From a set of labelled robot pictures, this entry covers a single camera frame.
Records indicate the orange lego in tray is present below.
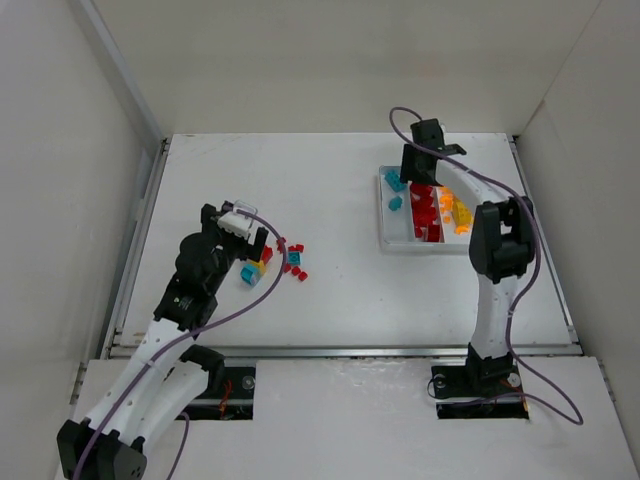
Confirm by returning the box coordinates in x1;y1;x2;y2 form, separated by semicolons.
437;187;454;214

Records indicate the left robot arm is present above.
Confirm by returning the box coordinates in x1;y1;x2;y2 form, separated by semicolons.
57;201;269;479

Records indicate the red sloped lego block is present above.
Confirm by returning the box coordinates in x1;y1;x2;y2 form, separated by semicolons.
409;182;433;204

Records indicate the yellow butterfly lego block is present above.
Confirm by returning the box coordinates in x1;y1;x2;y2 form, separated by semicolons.
452;200;473;226

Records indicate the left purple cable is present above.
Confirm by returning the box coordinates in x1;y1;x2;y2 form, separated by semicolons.
74;208;287;480

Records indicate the teal yellow lego stack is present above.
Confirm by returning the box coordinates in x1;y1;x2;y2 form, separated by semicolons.
240;246;273;287

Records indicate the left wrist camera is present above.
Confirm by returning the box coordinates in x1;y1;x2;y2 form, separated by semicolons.
216;200;258;240

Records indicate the small teal lego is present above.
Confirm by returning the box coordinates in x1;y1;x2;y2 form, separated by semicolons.
287;251;301;266

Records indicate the purple cable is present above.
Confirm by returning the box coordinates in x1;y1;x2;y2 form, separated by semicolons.
388;106;585;426
74;208;287;480

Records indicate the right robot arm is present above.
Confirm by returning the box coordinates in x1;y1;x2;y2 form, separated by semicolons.
400;118;536;400

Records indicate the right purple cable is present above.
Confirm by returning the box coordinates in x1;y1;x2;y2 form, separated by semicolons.
388;106;585;426

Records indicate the teal long lego brick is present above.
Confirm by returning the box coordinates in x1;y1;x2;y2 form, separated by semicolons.
384;170;407;193

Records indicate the red stepped lego block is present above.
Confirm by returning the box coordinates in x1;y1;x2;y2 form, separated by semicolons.
414;224;442;243

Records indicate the white divided tray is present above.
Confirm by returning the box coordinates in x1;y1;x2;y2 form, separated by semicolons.
378;166;471;255

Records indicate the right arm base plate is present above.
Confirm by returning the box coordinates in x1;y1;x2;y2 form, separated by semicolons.
427;365;529;420

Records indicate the red lego brick pair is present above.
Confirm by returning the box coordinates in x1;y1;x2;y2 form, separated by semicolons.
291;266;308;282

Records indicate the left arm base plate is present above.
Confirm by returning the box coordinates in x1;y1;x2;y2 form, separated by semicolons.
183;365;256;421

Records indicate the aluminium rail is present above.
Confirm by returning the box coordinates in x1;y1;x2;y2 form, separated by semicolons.
107;343;584;359

